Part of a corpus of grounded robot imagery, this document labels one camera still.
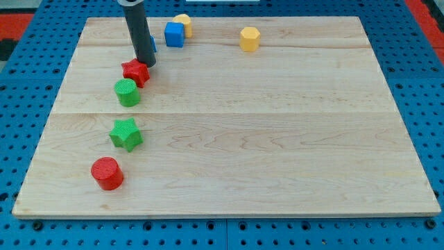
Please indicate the blue triangle block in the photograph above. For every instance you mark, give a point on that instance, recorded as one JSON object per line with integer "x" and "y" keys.
{"x": 153, "y": 44}

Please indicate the blue cube block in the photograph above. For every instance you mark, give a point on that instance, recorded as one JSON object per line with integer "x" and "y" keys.
{"x": 174, "y": 34}

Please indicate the light wooden board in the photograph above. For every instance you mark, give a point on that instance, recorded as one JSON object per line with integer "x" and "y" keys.
{"x": 303, "y": 127}

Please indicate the yellow hexagon block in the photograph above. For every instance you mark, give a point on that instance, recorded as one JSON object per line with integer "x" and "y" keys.
{"x": 249, "y": 39}

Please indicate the green star block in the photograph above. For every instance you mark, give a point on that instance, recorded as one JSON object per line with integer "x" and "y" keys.
{"x": 126, "y": 134}

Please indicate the green cylinder block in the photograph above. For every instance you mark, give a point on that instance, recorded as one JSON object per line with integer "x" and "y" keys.
{"x": 127, "y": 92}

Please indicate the red star block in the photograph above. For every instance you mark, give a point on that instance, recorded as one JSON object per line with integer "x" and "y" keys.
{"x": 136, "y": 71}

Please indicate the yellow rounded block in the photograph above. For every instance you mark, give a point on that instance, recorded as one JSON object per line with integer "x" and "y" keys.
{"x": 187, "y": 23}

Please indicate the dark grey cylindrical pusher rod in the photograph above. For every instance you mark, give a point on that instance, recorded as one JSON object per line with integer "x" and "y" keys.
{"x": 140, "y": 35}

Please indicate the red cylinder block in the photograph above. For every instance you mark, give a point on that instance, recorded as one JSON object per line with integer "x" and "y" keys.
{"x": 107, "y": 173}

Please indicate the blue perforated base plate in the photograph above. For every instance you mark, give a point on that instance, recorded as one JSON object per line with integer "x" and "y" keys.
{"x": 33, "y": 74}

